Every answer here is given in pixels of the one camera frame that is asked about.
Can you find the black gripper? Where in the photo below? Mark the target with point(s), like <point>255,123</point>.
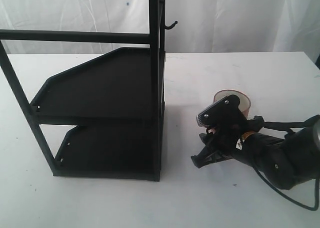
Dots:
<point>223,143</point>

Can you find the copper brown mug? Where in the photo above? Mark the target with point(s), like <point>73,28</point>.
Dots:
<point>245,103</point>

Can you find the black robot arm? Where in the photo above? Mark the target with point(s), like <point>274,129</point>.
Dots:
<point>287,154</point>

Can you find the black metal shelf rack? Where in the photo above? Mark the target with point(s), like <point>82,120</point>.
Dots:
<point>103,118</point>

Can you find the white backdrop curtain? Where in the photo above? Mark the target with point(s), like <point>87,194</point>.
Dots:
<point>202,25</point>

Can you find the black rack hook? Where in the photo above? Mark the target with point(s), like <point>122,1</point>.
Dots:
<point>171,26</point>

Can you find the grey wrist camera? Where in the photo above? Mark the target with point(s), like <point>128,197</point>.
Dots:
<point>224,112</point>

